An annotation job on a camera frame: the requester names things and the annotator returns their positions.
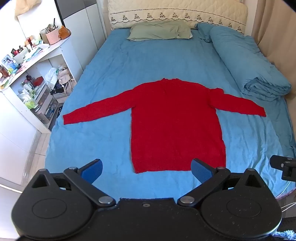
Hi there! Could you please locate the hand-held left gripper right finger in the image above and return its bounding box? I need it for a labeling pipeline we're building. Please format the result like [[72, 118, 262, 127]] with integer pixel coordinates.
[[177, 158, 266, 208]]

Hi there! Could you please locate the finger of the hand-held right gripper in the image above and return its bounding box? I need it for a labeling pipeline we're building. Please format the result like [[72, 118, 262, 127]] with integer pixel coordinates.
[[270, 155, 296, 183]]

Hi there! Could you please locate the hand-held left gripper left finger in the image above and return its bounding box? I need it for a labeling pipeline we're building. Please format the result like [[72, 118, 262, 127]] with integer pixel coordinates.
[[31, 159, 116, 208]]

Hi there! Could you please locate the red sweater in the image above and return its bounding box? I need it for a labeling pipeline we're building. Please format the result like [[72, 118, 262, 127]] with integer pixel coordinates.
[[63, 78, 266, 174]]

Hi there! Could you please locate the blue fluffy rug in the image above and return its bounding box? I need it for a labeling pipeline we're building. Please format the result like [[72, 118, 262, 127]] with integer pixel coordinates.
[[276, 229, 296, 241]]

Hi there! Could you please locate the clear storage box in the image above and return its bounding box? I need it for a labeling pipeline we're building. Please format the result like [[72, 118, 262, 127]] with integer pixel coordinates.
[[31, 95, 60, 124]]

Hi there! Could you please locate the green packet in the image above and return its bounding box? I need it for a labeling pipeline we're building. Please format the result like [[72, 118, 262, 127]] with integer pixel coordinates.
[[24, 98, 38, 109]]

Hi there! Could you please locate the beige tote bag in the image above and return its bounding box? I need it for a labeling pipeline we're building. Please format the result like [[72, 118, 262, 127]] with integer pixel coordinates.
[[57, 67, 75, 95]]

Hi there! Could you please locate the white plastic bag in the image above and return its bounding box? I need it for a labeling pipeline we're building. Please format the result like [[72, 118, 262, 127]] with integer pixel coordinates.
[[45, 67, 59, 87]]

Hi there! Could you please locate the bed with blue sheet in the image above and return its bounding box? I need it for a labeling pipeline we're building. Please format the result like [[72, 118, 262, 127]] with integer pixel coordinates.
[[45, 28, 296, 201]]

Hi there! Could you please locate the rolled blue duvet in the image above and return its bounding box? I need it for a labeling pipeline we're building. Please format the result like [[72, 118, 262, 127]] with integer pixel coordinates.
[[209, 25, 292, 100]]

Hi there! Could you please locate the white shelf unit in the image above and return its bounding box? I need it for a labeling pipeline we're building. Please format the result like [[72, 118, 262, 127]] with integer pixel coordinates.
[[0, 35, 78, 133]]

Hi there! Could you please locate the beige curtain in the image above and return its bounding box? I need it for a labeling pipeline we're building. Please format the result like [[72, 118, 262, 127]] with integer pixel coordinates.
[[251, 0, 296, 77]]

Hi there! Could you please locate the white box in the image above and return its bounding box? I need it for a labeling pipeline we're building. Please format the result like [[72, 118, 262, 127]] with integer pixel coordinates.
[[14, 50, 29, 63]]

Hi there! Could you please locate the white and grey wardrobe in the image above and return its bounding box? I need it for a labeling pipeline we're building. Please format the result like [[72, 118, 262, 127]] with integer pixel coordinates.
[[54, 0, 109, 72]]

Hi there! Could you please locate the blue picture card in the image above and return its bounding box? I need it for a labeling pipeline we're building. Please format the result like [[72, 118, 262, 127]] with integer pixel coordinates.
[[2, 54, 18, 70]]

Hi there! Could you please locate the pink container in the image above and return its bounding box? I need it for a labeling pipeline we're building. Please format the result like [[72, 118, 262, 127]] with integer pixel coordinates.
[[46, 30, 61, 45]]

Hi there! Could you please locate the blue pillow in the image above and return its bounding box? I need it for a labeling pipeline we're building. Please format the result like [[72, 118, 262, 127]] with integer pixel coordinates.
[[196, 23, 214, 43]]

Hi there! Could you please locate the brown teddy toy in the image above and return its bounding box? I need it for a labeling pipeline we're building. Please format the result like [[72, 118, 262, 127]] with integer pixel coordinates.
[[58, 25, 71, 40]]

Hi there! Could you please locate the green pillow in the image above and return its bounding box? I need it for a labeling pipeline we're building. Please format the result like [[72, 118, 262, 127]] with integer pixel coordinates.
[[127, 20, 193, 42]]

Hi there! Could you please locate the cream quilted headboard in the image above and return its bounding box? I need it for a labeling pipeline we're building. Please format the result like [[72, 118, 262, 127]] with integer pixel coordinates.
[[107, 0, 248, 35]]

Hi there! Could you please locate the hanging beige cloth bag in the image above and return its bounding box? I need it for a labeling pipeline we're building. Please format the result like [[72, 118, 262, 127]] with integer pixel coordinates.
[[15, 0, 35, 16]]

